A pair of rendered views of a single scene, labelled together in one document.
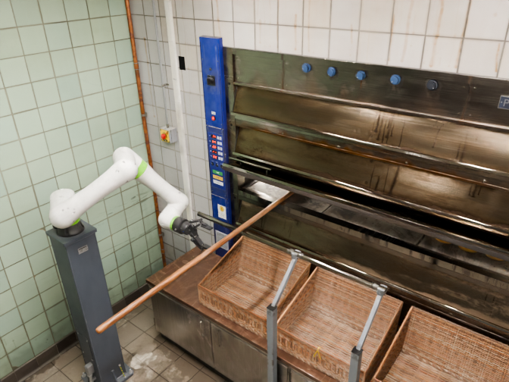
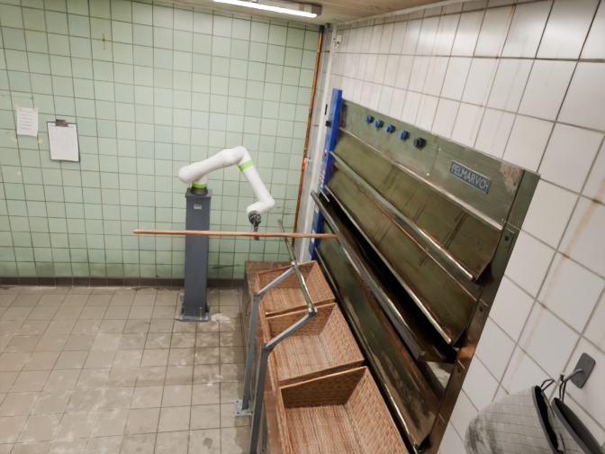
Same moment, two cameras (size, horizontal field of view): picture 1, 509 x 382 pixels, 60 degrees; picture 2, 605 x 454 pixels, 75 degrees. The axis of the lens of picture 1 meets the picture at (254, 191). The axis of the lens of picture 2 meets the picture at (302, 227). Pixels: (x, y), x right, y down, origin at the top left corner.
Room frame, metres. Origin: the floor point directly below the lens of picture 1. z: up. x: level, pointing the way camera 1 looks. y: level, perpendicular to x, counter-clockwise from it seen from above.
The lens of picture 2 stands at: (0.20, -1.51, 2.31)
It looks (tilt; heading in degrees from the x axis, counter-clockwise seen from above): 23 degrees down; 37
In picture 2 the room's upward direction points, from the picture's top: 8 degrees clockwise
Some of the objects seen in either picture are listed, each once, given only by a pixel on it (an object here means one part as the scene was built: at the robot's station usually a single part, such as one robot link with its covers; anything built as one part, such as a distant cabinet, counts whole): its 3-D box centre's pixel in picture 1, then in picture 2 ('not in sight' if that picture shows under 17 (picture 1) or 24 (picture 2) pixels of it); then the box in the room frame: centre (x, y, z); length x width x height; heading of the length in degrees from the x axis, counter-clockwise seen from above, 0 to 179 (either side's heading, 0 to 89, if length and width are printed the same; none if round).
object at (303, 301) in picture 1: (337, 323); (309, 347); (1.85, -0.45, 0.72); 0.56 x 0.49 x 0.28; 52
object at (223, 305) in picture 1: (254, 283); (292, 293); (2.22, 0.02, 0.72); 0.56 x 0.49 x 0.28; 52
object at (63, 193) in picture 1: (64, 207); (198, 174); (2.13, 1.05, 1.36); 0.16 x 0.13 x 0.19; 18
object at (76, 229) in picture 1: (64, 222); (199, 186); (2.18, 1.10, 1.23); 0.26 x 0.15 x 0.06; 49
